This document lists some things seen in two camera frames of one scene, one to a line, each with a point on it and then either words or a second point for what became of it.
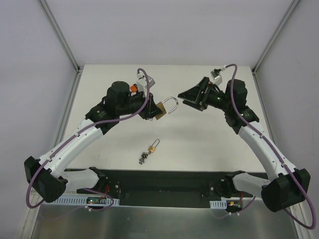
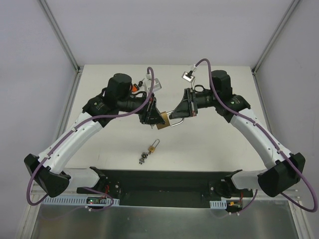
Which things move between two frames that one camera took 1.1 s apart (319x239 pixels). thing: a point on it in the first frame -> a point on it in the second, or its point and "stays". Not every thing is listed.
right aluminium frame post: x=284 y=20 stays
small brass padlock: x=151 y=149 stays
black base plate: x=165 y=188 stays
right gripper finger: x=195 y=93 -> x=183 y=109
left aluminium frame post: x=61 y=37 stays
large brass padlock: x=161 y=106 -> x=166 y=124
